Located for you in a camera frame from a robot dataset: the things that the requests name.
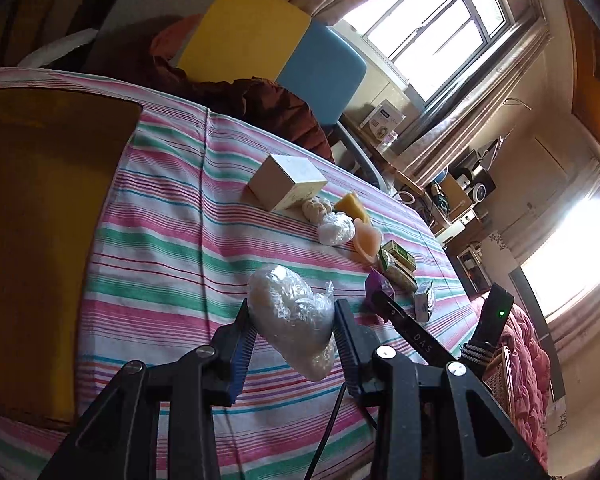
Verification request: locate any beige cardboard box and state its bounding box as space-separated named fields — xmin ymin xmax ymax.
xmin=248 ymin=154 xmax=327 ymax=211

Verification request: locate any window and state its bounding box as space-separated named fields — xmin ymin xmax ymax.
xmin=336 ymin=0 xmax=510 ymax=110

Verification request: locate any yellow sponge block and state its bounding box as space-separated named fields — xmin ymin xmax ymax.
xmin=334 ymin=192 xmax=370 ymax=224

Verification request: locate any grey yellow blue chair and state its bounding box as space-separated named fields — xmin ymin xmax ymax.
xmin=19 ymin=0 xmax=397 ymax=191

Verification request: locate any purple packet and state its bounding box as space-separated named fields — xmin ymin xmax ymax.
xmin=364 ymin=269 xmax=396 ymax=324

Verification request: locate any pink makeup sponge bottle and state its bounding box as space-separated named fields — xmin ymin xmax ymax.
xmin=352 ymin=218 xmax=382 ymax=266

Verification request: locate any white product box on desk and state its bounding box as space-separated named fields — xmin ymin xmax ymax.
xmin=360 ymin=100 xmax=404 ymax=141

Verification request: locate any wooden desk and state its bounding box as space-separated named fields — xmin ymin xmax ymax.
xmin=335 ymin=114 xmax=477 ymax=298

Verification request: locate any dark red jacket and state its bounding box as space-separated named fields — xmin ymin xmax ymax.
xmin=85 ymin=14 xmax=334 ymax=162

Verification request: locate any small white blue carton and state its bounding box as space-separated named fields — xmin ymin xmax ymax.
xmin=413 ymin=281 xmax=436 ymax=323

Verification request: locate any pink quilt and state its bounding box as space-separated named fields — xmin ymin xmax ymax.
xmin=496 ymin=304 xmax=550 ymax=469

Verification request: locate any striped bed sheet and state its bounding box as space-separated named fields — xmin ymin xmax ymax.
xmin=0 ymin=66 xmax=487 ymax=480

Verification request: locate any white cable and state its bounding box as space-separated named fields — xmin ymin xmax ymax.
xmin=301 ymin=196 xmax=335 ymax=224

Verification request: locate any beige curtain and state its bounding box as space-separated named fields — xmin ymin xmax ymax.
xmin=285 ymin=0 xmax=540 ymax=180

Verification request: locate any clear plastic bag bundle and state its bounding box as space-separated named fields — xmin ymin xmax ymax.
xmin=247 ymin=264 xmax=336 ymax=382

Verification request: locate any gold and maroon box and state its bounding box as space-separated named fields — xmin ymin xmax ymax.
xmin=0 ymin=88 xmax=142 ymax=429

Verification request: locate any green essential oil box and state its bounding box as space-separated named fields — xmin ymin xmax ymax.
xmin=382 ymin=240 xmax=417 ymax=272

